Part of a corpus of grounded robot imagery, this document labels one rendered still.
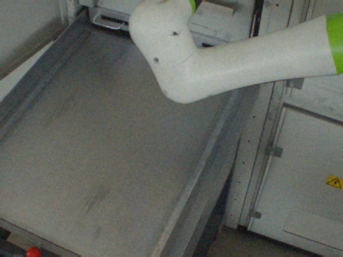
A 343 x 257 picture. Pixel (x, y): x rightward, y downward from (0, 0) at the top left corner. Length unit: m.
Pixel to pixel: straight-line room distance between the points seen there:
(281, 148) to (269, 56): 0.68
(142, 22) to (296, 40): 0.28
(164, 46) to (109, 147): 0.40
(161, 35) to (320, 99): 0.61
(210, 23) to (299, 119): 0.38
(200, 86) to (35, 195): 0.48
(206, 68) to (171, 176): 0.33
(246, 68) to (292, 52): 0.10
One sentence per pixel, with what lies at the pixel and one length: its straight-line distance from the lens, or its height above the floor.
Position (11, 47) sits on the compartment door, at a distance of 1.47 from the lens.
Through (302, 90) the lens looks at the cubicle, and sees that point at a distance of 1.35.
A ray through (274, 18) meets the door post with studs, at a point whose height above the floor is 1.08.
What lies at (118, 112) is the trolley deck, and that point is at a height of 0.85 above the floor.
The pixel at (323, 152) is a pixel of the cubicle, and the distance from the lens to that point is 1.51.
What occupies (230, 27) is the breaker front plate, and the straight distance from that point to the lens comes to 1.36.
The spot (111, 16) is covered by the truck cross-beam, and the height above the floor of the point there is 0.91.
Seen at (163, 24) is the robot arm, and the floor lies 1.26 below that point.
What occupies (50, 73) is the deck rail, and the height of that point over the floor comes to 0.85.
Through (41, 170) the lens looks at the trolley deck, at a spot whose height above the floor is 0.85.
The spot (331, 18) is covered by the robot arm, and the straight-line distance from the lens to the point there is 0.88.
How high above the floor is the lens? 1.79
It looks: 50 degrees down
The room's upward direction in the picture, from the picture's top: 2 degrees clockwise
